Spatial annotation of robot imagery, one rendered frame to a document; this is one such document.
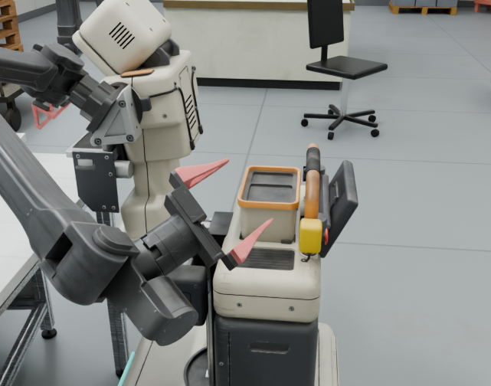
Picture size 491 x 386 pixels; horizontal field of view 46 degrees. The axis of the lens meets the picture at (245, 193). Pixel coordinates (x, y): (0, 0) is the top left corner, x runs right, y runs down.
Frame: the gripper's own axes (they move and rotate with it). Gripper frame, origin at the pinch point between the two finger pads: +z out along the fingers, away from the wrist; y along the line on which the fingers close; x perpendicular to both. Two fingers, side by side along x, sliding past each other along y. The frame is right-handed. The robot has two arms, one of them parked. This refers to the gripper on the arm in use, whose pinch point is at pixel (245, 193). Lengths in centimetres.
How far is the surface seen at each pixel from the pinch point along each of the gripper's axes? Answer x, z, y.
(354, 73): 294, 208, 55
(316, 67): 316, 200, 79
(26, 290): 173, -46, 34
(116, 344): 149, -28, -4
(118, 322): 142, -23, 1
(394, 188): 259, 159, -26
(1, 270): 60, -36, 22
